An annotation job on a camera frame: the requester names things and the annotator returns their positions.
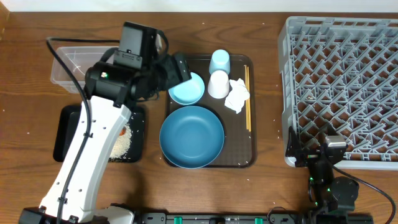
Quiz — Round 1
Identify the light blue bowl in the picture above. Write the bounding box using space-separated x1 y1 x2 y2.
169 72 205 106

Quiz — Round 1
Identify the white tissue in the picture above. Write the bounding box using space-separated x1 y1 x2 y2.
224 78 250 114

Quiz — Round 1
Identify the light blue cup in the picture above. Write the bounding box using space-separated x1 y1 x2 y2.
209 49 231 75

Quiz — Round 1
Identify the orange carrot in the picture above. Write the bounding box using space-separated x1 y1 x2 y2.
119 127 126 136

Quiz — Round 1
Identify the pink cup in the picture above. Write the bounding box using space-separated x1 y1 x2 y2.
208 70 229 99

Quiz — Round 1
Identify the pile of white rice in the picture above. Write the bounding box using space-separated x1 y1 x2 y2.
109 112 145 163

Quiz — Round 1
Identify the dark blue plate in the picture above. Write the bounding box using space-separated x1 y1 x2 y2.
159 106 225 169

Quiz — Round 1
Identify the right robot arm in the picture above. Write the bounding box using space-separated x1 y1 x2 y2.
285 125 359 223

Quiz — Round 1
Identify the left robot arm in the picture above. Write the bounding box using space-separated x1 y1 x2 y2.
19 22 191 224

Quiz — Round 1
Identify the grey dishwasher rack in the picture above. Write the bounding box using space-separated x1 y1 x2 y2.
278 16 397 170

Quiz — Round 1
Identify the brown serving tray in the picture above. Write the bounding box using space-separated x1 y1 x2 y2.
196 54 257 169

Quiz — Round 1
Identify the clear plastic container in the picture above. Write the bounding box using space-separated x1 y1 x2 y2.
50 46 123 94

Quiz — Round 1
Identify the black plastic tray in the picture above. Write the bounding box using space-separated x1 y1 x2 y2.
53 105 146 163

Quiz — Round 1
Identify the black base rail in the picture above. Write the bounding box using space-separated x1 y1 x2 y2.
136 212 374 224

